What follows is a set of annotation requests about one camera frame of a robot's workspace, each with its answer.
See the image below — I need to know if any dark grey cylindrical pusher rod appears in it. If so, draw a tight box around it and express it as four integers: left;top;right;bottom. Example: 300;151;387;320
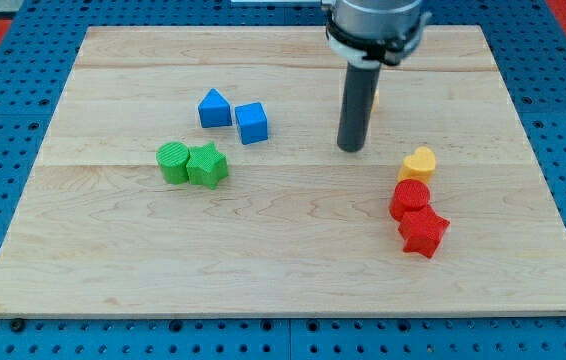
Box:
337;64;380;153

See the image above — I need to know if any yellow hexagon block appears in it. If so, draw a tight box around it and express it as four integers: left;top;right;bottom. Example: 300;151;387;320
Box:
371;88;380;113

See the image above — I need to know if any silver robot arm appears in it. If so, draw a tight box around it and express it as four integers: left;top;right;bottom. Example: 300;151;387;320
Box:
321;0;432;153

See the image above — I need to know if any yellow heart block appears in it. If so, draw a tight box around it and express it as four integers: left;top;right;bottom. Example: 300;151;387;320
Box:
397;146;437;184

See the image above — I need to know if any blue cube block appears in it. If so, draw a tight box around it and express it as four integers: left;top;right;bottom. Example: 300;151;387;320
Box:
234;102;268;145

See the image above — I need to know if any red cylinder block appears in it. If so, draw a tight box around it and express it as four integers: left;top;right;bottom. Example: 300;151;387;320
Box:
388;179;430;221

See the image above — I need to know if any blue triangle block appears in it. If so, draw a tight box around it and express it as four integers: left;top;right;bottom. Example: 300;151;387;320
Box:
198;88;232;128

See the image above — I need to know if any red star block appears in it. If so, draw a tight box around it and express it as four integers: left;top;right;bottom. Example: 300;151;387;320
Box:
398;205;450;259

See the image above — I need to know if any green star block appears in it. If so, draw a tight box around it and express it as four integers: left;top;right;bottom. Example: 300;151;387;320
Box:
186;142;229;189

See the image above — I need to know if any light wooden board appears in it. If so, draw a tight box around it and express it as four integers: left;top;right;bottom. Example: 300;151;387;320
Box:
0;25;566;319

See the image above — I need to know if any green cylinder block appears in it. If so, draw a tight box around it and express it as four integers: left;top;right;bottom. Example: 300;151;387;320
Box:
156;142;190;184

